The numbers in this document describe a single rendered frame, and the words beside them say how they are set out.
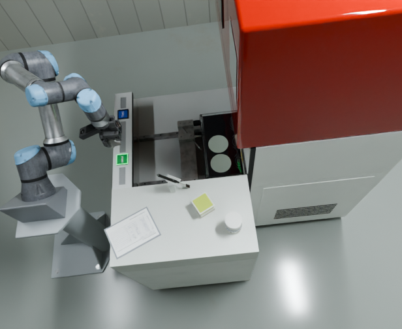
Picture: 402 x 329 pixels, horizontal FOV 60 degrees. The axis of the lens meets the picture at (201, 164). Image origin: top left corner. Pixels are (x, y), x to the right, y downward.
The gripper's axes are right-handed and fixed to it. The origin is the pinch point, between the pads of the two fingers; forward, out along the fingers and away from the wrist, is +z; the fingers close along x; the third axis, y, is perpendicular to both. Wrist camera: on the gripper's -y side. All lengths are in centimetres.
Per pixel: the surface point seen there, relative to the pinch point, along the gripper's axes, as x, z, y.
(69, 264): -27, 109, -63
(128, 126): 18.1, 14.6, 3.8
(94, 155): 59, 111, -50
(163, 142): 15.0, 28.6, 18.7
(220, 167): -7, 21, 47
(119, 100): 35.4, 14.6, -1.2
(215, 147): 4, 21, 46
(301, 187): -16, 36, 87
